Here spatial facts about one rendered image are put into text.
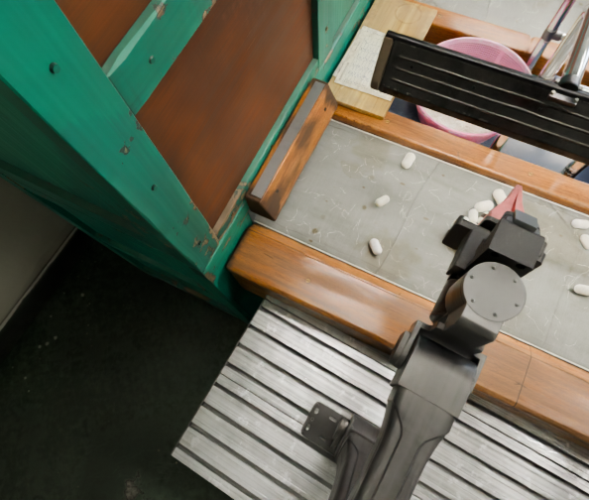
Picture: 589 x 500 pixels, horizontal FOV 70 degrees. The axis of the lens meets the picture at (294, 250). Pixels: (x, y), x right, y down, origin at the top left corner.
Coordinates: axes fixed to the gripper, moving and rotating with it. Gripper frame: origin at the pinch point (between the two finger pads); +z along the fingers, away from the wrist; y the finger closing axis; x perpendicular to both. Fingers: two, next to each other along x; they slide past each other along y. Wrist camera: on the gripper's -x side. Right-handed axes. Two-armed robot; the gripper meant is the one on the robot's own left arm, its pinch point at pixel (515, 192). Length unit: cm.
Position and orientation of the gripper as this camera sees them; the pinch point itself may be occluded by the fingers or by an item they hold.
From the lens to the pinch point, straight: 60.0
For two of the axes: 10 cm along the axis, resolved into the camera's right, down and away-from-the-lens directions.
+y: -8.6, -4.6, 2.2
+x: 0.5, 3.4, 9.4
